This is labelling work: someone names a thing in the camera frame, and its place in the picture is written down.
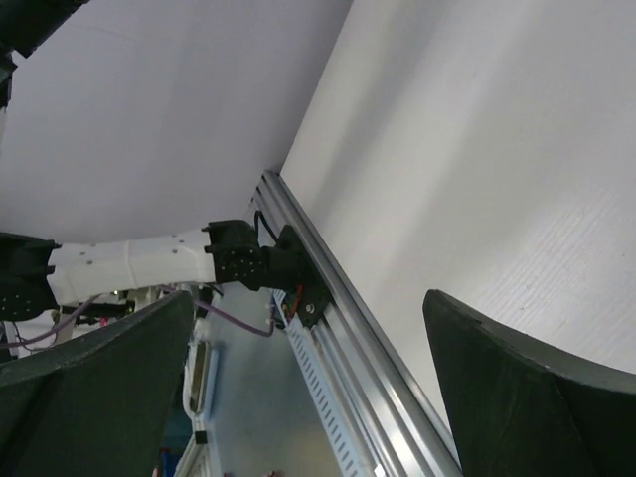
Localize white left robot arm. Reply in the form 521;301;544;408
1;220;277;322

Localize aluminium front frame rail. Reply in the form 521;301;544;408
253;171;461;476

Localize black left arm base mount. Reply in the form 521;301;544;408
269;225;333;329

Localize grey slotted cable duct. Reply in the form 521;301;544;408
272;290;368;477

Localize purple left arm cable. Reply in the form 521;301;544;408
0;285;279;349

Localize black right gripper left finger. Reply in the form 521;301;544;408
1;291;194;476

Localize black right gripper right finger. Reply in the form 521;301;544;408
422;289;635;476

